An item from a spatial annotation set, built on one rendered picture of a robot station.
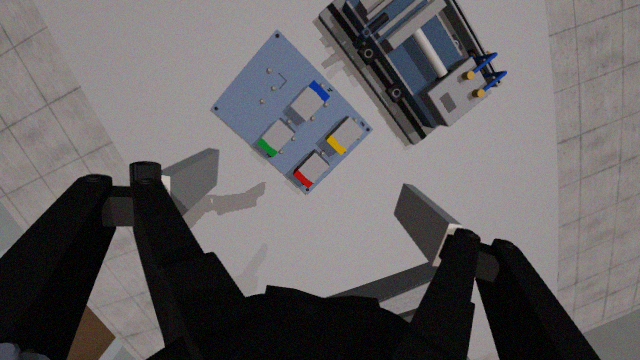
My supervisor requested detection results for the grey metal blank with green end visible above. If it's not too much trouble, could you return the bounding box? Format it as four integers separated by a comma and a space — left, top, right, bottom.
257, 118, 296, 157

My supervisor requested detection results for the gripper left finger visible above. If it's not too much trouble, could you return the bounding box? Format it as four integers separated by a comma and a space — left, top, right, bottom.
0, 148, 298, 360

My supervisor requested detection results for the grey flat bar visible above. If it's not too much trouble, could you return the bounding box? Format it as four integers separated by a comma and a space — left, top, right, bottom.
363, 0, 394, 24
375, 0, 423, 39

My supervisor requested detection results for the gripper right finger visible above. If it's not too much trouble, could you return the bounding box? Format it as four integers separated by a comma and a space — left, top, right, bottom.
391, 183, 601, 360

